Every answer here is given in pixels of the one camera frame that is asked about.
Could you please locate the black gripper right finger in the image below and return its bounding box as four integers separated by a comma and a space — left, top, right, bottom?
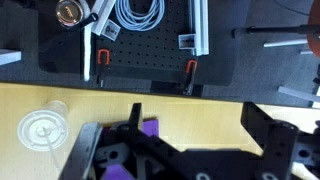
240, 101, 299, 161

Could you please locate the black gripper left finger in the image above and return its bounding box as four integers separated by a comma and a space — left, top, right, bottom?
126, 102, 181, 158

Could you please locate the purple cloth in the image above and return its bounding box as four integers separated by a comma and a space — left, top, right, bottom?
99, 117, 160, 180

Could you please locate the black perforated breadboard plate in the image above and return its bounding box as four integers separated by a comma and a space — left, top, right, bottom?
94, 0, 204, 85

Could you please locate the orange black bar clamp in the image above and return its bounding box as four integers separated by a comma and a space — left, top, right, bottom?
183, 58, 199, 96
96, 48, 112, 88

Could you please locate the white foam strip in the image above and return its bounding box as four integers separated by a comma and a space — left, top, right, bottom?
82, 0, 94, 83

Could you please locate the clear drinking straw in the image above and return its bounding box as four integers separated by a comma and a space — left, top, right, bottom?
40, 127, 64, 168

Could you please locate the clear plastic cup with lid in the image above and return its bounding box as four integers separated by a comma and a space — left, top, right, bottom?
16, 99, 70, 153

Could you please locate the black tripod pole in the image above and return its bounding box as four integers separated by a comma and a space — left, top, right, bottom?
231, 23, 320, 38

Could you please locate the orange chair with white legs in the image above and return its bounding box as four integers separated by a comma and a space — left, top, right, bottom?
263, 0, 320, 58

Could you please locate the round tin with gold lid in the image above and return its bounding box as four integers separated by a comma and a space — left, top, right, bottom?
54, 0, 85, 29

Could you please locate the grey coiled cable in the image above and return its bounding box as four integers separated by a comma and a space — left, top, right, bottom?
114, 0, 166, 32

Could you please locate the black strap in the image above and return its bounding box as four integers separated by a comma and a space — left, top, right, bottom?
68, 12, 100, 32

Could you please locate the long aluminium extrusion rail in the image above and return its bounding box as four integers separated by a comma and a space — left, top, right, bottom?
90, 0, 117, 36

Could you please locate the aluminium extrusion rail with bracket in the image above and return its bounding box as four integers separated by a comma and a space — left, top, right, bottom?
177, 0, 211, 57

